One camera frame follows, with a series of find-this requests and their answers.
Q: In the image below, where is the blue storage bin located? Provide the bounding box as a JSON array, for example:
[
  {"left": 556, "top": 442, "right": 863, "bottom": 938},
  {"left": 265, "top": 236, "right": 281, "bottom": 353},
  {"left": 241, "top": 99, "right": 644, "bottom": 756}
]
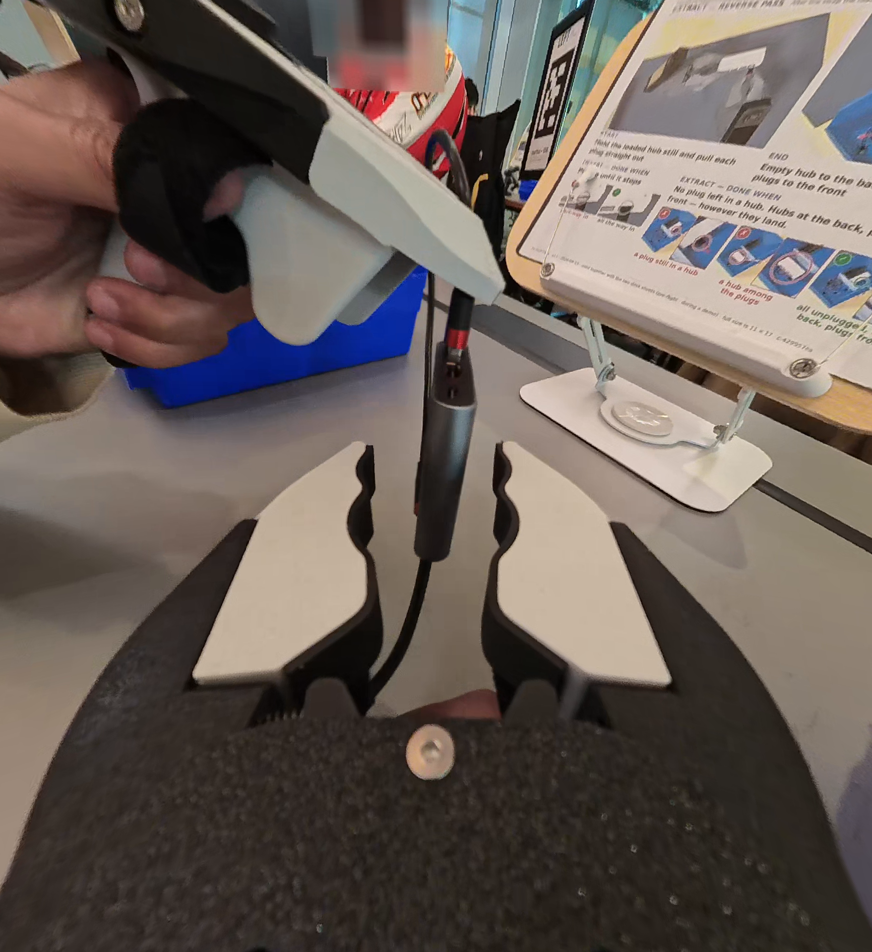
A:
[{"left": 124, "top": 266, "right": 430, "bottom": 410}]

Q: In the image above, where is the person's left hand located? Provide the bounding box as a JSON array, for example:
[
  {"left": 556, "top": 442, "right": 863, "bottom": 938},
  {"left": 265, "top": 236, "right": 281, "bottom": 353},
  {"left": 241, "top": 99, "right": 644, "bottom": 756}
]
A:
[{"left": 0, "top": 58, "right": 258, "bottom": 370}]

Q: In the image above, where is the black-white marker sign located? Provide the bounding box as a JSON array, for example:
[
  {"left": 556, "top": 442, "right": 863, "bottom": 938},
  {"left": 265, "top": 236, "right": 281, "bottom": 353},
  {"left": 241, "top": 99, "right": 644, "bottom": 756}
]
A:
[{"left": 519, "top": 0, "right": 595, "bottom": 181}]

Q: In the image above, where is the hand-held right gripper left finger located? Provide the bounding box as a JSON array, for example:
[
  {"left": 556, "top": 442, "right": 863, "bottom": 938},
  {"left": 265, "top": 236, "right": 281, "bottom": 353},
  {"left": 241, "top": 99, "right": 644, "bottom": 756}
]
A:
[{"left": 192, "top": 442, "right": 385, "bottom": 689}]

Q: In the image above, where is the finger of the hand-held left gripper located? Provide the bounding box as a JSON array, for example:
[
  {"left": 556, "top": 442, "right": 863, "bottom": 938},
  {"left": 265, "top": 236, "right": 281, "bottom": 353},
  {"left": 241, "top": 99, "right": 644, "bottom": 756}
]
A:
[{"left": 308, "top": 93, "right": 507, "bottom": 307}]

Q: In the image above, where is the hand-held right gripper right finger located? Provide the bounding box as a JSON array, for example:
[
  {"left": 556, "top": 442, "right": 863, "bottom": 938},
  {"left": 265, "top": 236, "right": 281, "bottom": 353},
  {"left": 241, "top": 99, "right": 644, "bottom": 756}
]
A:
[{"left": 481, "top": 440, "right": 673, "bottom": 689}]

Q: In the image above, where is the black red-tipped usb cable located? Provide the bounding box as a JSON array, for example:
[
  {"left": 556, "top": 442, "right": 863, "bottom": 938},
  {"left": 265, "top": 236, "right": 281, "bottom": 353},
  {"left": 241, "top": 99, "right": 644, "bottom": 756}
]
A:
[{"left": 423, "top": 128, "right": 479, "bottom": 354}]

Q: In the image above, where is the person's left forearm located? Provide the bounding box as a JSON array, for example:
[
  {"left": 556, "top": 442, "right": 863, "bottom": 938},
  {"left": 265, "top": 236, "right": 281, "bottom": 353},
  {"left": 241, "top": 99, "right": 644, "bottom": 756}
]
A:
[{"left": 0, "top": 350, "right": 119, "bottom": 464}]

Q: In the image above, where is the grey usb hub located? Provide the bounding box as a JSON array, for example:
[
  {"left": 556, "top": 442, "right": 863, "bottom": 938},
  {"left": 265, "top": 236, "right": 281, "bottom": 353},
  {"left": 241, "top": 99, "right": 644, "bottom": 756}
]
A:
[{"left": 365, "top": 342, "right": 479, "bottom": 708}]

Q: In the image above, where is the black yellow-trimmed jacket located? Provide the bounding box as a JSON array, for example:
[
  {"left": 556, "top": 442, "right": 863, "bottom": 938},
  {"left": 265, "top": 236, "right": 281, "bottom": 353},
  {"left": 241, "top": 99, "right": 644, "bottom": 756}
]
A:
[{"left": 462, "top": 78, "right": 524, "bottom": 242}]

